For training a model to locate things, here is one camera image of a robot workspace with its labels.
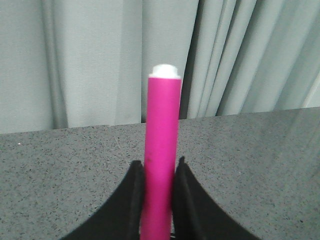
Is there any grey curtain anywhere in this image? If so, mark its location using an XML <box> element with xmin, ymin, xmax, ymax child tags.
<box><xmin>0</xmin><ymin>0</ymin><xmax>320</xmax><ymax>133</ymax></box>

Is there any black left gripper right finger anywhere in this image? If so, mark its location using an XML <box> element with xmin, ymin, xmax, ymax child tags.
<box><xmin>172</xmin><ymin>156</ymin><xmax>258</xmax><ymax>240</ymax></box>

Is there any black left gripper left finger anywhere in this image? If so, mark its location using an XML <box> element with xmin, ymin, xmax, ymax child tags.
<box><xmin>62</xmin><ymin>160</ymin><xmax>145</xmax><ymax>240</ymax></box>

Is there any pink marker pen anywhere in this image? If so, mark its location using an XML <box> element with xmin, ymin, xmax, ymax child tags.
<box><xmin>140</xmin><ymin>64</ymin><xmax>182</xmax><ymax>240</ymax></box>

